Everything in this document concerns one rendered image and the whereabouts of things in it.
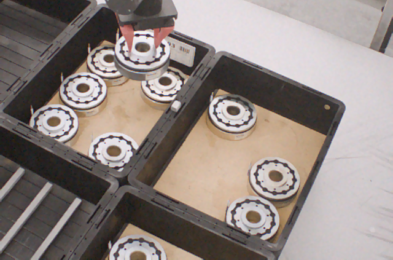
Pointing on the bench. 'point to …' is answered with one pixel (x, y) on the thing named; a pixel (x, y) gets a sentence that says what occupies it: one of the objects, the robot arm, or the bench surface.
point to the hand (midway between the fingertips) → (142, 45)
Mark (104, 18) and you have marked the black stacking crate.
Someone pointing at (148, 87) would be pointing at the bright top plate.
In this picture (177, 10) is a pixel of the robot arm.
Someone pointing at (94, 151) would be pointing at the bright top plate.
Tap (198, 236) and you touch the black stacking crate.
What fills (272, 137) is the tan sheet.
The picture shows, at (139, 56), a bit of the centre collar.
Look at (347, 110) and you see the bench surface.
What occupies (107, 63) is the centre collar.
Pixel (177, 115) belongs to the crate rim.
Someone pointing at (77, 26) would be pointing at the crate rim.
